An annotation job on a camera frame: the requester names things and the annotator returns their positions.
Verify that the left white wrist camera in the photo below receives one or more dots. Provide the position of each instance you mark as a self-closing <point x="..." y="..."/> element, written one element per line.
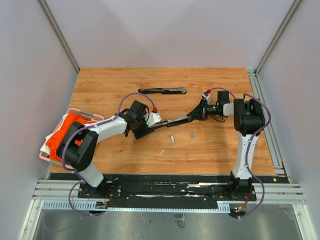
<point x="152" y="118"/>

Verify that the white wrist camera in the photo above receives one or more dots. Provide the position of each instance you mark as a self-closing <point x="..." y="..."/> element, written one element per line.
<point x="152" y="118"/>
<point x="206" y="97"/>

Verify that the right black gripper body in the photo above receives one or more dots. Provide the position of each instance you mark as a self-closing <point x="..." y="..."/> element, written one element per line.
<point x="203" y="112"/>

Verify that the pink plastic basket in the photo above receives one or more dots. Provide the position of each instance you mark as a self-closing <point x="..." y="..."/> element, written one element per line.
<point x="83" y="114"/>

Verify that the grey cable duct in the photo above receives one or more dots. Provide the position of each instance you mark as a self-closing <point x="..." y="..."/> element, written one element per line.
<point x="81" y="205"/>

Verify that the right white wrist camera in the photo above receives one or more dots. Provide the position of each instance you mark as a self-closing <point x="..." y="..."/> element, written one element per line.
<point x="206" y="97"/>

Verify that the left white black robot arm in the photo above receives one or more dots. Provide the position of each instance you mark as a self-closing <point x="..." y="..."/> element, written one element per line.
<point x="78" y="145"/>

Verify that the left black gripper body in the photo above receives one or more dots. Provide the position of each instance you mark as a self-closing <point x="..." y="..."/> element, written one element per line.
<point x="141" y="126"/>

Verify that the black stapler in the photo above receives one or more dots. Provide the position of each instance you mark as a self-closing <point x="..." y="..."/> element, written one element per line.
<point x="172" y="122"/>
<point x="163" y="91"/>

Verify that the white cloth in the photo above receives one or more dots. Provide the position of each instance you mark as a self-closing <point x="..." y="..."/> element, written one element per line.
<point x="45" y="148"/>

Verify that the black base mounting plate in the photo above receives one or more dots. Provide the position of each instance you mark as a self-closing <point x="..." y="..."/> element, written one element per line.
<point x="168" y="191"/>

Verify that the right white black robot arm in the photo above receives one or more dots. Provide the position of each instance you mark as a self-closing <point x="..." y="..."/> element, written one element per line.
<point x="248" y="122"/>

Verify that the orange cloth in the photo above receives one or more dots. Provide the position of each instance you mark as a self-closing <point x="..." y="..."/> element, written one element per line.
<point x="67" y="120"/>

